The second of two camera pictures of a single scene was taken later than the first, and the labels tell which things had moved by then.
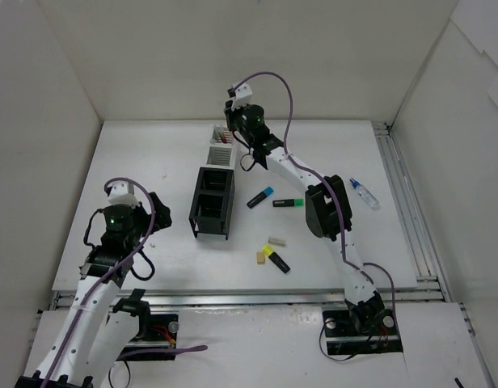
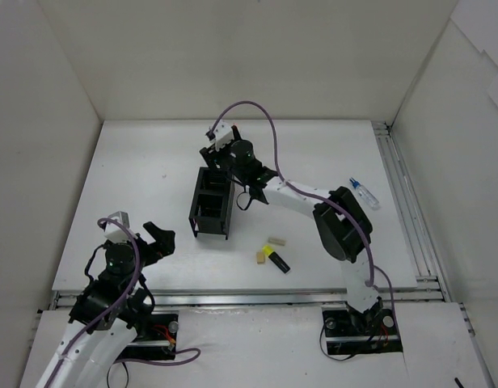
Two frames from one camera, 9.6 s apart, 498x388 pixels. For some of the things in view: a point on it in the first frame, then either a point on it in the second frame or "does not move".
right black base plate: x=343 y=337 does not move
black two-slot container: x=213 y=202 does not move
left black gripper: x=158 y=212 to x=148 y=250
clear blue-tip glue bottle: x=364 y=193 does not move
